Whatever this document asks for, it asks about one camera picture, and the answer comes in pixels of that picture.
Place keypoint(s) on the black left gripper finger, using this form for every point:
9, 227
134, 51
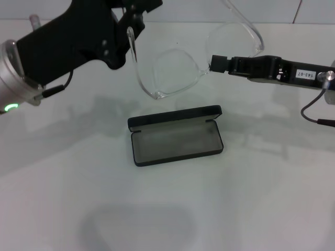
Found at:
138, 18

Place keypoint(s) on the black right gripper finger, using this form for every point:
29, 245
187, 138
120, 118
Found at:
219, 63

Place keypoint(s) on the black glasses case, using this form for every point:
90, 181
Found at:
178, 146

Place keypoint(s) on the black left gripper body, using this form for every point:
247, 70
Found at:
65, 34

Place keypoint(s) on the silver right wrist connector knob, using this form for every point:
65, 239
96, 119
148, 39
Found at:
328, 76

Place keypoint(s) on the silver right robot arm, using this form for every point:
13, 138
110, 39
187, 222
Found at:
330, 98

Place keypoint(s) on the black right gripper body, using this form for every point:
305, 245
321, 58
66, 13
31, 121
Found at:
290, 72

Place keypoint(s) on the clear white glasses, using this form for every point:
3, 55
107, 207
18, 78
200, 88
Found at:
170, 78

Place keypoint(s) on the grey left wrist connector stub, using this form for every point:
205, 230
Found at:
34, 23

